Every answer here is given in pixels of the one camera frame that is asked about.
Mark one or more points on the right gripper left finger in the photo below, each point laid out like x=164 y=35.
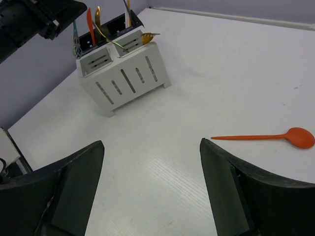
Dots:
x=55 y=200

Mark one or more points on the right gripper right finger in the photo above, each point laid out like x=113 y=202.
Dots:
x=249 y=201

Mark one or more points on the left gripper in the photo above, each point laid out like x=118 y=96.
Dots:
x=54 y=16

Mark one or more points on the orange plastic knife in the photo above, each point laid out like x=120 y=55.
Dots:
x=90 y=25

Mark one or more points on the gold knife black handle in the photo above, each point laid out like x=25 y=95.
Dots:
x=98 y=34

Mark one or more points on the iridescent blue purple fork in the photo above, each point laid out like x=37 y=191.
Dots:
x=107 y=39

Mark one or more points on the white chopstick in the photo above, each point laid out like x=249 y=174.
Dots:
x=128 y=22

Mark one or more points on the orange plastic spoon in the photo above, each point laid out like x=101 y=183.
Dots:
x=296 y=136

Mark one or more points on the gold ornate fork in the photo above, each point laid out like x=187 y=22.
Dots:
x=147 y=37

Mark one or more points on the iridescent metal spoon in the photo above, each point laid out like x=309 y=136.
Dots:
x=77 y=51

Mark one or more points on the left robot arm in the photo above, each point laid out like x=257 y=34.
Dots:
x=21 y=20

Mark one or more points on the black utensil container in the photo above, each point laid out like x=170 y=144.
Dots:
x=113 y=29

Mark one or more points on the white utensil container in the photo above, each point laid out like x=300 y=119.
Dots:
x=116 y=73

